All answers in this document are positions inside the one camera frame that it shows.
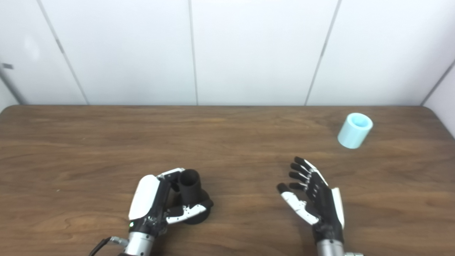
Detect black funnel-shaped nozzle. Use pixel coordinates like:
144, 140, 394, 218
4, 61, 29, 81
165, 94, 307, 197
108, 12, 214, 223
171, 169, 214, 225

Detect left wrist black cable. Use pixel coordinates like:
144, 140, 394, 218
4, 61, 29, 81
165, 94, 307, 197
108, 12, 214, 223
89, 236, 129, 256

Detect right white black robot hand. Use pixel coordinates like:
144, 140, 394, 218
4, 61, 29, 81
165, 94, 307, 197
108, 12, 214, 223
277, 156, 345, 244

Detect light-blue hose piece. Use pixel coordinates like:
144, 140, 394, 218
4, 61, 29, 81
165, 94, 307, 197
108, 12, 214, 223
337, 113, 374, 149

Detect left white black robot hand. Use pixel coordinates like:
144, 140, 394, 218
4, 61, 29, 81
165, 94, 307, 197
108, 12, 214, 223
128, 168, 214, 237

